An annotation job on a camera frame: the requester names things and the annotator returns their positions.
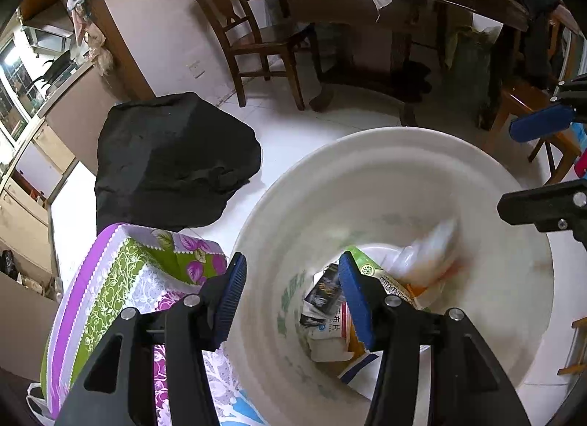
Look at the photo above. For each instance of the black cigarette pack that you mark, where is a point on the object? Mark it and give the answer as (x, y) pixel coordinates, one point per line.
(326, 295)

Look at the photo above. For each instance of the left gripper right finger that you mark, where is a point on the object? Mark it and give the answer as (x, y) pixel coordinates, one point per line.
(468, 384)

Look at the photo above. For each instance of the white plastic bucket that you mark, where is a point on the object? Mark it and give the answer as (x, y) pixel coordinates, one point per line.
(385, 187)

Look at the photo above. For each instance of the green toothpaste box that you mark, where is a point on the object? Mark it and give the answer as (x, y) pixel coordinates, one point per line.
(370, 263)

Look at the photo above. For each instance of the black cloth covered object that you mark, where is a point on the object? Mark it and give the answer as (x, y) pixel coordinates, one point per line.
(171, 162)

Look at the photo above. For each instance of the white alcohol wipes pack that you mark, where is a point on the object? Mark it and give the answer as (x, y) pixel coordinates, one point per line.
(361, 375)

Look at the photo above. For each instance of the dark wooden chair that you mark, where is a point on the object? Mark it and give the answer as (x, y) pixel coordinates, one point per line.
(252, 51)

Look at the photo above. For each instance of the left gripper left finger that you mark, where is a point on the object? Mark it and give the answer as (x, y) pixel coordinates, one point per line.
(116, 385)

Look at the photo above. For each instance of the bread snack bag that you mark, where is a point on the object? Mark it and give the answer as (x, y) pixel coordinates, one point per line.
(427, 259)

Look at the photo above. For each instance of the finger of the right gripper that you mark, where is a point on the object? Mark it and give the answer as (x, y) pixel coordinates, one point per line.
(539, 124)
(549, 208)

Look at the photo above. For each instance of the orange paper cup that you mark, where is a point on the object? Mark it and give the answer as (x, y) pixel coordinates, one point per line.
(425, 297)

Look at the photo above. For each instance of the floral purple tablecloth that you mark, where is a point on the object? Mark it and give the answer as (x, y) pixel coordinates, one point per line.
(148, 269)

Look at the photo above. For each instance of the dark wooden table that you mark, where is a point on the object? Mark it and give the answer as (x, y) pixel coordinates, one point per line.
(404, 79)

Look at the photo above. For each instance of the kitchen base cabinets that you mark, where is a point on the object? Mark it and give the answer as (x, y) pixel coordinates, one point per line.
(66, 133)

